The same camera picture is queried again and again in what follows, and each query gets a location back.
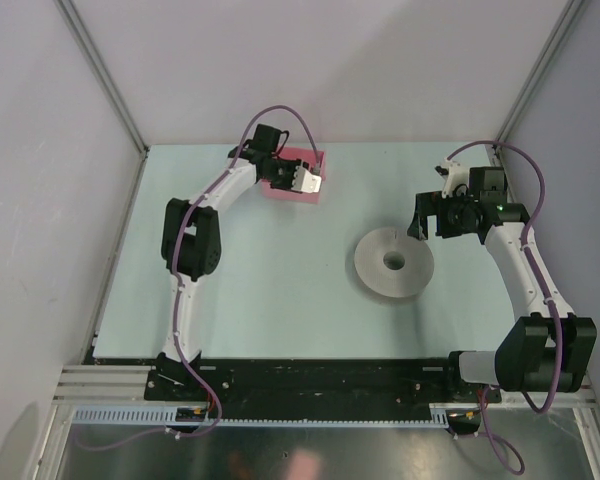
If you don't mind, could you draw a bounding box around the aluminium frame rail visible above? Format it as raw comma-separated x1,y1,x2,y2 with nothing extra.
53,365,150,405

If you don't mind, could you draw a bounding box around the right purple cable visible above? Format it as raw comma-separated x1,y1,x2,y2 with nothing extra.
447,139,566,475

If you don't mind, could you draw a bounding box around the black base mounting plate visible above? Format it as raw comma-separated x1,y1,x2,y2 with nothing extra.
145,355,481,403

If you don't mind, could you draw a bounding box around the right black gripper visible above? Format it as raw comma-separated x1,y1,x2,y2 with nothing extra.
408,188,478,241

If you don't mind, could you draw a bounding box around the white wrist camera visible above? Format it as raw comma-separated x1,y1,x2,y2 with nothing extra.
291,159,323,194
435,158,470,198

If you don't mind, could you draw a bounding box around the white plastic spool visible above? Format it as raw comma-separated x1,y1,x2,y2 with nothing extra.
353,227,435,300

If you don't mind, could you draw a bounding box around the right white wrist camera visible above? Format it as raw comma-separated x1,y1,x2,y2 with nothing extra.
435,158,470,198

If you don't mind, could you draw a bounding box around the right aluminium corner post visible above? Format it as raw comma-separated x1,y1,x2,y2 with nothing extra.
496,0,590,141

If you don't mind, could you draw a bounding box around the left aluminium corner post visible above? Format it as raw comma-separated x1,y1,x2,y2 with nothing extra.
53,0,149,155

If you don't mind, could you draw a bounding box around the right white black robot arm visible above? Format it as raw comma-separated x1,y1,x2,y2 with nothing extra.
407,160,597,401

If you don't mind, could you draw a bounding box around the aluminium corner post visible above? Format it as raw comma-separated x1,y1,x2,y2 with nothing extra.
496,0,590,141
53,0,149,155

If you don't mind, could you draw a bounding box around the grey slotted cable duct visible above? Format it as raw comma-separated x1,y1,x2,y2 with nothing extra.
72,405,449,429

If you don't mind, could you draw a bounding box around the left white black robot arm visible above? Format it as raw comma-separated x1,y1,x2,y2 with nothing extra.
156,124,302,400

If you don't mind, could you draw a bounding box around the pink plastic box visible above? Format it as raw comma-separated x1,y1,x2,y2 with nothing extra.
260,146,326,205

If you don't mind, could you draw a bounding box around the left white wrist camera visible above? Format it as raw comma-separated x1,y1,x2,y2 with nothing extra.
291,159,323,194

